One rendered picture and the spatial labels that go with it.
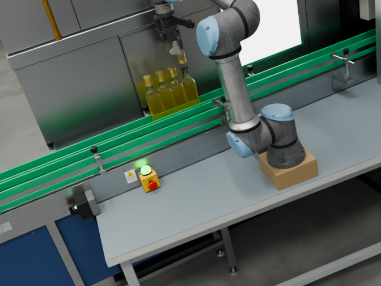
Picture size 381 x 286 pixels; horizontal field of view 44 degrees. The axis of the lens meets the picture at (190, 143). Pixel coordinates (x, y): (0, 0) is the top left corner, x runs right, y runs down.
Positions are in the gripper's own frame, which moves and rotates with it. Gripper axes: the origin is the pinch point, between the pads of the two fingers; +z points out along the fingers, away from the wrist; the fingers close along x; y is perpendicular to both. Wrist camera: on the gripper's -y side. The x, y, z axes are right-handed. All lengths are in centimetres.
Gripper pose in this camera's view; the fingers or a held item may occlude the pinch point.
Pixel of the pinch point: (181, 55)
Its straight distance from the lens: 212.7
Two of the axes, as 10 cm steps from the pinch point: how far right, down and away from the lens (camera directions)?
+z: 2.2, 8.4, 5.0
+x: 3.6, 4.0, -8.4
